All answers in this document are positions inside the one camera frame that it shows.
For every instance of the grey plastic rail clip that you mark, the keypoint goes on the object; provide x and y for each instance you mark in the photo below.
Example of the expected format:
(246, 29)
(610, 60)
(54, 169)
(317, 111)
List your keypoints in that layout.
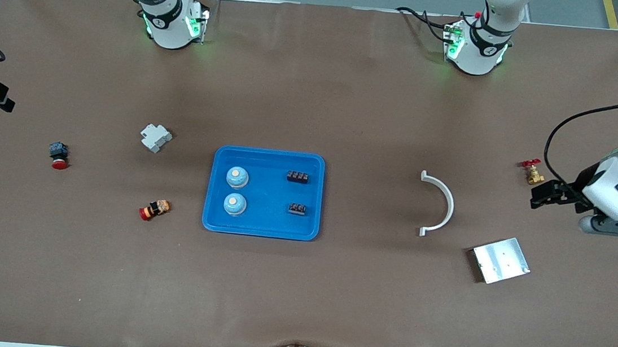
(155, 137)

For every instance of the blue plastic tray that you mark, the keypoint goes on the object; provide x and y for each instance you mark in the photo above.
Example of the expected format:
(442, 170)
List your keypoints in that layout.
(261, 223)

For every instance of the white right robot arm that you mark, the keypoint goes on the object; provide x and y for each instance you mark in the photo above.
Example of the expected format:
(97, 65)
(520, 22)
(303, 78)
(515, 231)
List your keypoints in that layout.
(167, 26)

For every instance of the white curved pipe bracket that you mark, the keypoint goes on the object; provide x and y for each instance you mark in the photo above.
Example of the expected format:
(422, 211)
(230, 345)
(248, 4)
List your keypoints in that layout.
(450, 201)

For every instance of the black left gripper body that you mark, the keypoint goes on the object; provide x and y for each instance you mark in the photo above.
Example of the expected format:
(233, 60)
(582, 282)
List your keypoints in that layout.
(572, 192)

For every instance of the silver metal plate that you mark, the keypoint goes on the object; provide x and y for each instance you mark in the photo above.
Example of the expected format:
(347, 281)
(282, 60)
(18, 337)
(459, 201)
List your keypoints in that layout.
(502, 260)

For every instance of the blue bell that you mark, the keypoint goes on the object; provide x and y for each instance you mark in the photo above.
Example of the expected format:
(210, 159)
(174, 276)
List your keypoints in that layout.
(234, 204)
(237, 177)

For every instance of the red yellow emergency button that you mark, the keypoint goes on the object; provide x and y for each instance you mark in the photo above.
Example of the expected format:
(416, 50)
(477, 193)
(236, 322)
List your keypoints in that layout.
(155, 209)

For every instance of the red pushbutton black body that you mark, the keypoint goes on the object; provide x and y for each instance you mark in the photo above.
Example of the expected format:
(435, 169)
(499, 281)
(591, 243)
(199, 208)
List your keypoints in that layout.
(58, 152)

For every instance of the brown table cover mat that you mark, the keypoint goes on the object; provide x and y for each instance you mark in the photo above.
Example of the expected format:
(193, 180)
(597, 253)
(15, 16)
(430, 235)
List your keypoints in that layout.
(297, 297)

